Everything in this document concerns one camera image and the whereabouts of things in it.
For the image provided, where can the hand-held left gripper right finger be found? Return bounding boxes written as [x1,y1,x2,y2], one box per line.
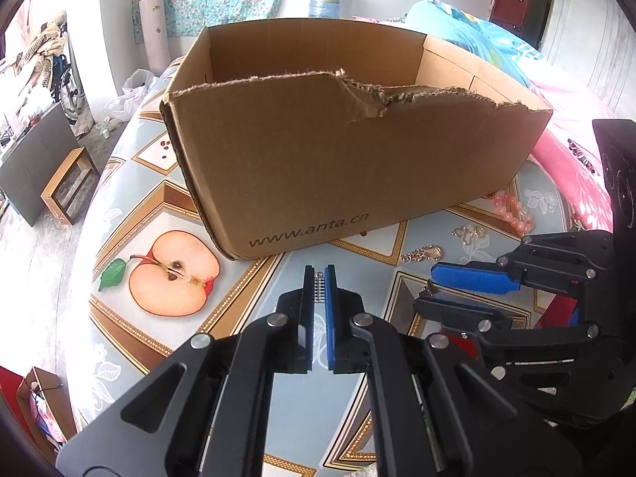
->
[324,264,584,477]

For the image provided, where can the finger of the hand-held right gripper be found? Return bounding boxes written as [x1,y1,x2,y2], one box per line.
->
[412,297,606,355]
[430,231,614,296]

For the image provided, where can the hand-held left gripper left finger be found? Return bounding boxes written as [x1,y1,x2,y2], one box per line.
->
[54,264,319,477]

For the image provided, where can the gold earrings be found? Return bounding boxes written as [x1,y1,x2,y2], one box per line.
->
[451,223,490,244]

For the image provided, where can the gold chain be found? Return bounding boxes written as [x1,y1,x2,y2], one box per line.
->
[400,242,443,263]

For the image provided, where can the pink bead bracelet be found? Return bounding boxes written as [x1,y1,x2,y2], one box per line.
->
[484,190,536,233]

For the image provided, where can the brown cardboard box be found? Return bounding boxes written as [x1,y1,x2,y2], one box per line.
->
[160,16,553,260]

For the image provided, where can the white wardrobe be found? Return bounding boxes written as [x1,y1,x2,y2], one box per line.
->
[539,0,636,120]

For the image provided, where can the blue quilt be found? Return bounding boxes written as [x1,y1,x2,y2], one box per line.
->
[405,0,540,90]

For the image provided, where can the white plastic bag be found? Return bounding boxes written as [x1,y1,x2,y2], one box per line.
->
[104,68,156,120]

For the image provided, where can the wooden stool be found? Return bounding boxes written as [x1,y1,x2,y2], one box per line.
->
[41,146,100,227]

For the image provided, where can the blue water jug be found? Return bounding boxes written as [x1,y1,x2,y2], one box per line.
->
[309,0,343,19]

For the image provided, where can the dark grey cabinet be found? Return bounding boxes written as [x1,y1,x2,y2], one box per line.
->
[0,104,75,228]

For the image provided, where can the red paper bag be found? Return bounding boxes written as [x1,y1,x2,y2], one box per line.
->
[0,365,25,438]

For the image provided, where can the rolled pink mat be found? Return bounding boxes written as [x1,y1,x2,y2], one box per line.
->
[138,0,172,78]

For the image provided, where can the wheelchair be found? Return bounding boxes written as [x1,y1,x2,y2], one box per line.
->
[47,52,83,122]

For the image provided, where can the pile of clothes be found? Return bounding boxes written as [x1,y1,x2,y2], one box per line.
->
[0,9,68,125]

